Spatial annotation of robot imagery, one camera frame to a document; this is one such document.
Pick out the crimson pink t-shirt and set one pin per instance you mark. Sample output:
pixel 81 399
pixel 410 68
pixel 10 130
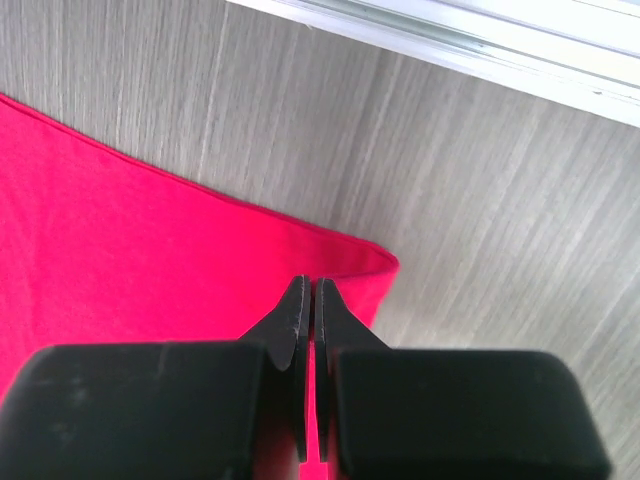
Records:
pixel 99 247

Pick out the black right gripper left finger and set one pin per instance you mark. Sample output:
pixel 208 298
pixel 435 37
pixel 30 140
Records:
pixel 171 410

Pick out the right aluminium frame post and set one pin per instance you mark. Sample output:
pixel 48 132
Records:
pixel 582 54

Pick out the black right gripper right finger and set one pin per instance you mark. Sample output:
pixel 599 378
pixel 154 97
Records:
pixel 388 413

